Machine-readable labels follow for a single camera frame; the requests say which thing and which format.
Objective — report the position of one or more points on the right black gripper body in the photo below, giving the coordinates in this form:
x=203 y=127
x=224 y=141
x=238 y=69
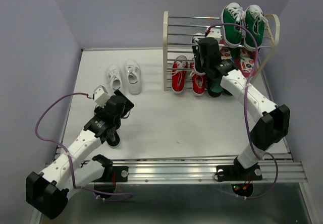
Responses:
x=205 y=64

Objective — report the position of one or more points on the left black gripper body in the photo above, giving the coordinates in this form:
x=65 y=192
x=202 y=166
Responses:
x=117 y=120

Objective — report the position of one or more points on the black canvas sneaker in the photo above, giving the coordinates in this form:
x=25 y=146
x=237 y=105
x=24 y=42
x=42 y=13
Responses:
x=114 y=140
x=198 y=69

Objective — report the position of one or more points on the white sneaker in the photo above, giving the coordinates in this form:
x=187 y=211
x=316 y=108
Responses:
x=133 y=75
x=114 y=78

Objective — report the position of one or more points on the red canvas sneaker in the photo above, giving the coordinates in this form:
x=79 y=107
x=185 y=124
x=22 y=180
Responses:
x=198 y=81
x=179 y=70

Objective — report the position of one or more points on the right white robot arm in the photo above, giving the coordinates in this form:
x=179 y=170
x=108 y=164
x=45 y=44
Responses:
x=271 y=120

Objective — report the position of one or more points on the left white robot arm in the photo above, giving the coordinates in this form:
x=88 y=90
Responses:
x=50 y=190

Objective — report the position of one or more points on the white metal shoe shelf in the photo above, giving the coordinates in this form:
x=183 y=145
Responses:
x=179 y=30

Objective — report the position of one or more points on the left dark green shoe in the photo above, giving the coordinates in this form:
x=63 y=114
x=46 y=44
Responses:
x=214 y=89

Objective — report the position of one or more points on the left pink patterned slipper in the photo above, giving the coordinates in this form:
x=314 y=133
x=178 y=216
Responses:
x=225 y=50

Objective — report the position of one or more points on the pink patterned slipper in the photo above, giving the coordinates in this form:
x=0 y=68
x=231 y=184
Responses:
x=225 y=50
x=245 y=61

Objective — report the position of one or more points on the right pink patterned slipper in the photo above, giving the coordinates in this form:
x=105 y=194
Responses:
x=245 y=61

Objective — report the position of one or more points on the left green canvas sneaker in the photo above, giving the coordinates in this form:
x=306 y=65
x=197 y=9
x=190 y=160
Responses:
x=231 y=17

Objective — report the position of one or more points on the green canvas sneaker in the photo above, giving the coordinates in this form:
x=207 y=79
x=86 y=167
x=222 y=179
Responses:
x=254 y=22
x=231 y=17

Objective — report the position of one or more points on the right green canvas sneaker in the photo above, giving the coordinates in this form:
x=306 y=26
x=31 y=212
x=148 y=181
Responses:
x=254 y=22

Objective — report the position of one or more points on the aluminium mounting rail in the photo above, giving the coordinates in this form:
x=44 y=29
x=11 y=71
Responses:
x=198 y=170

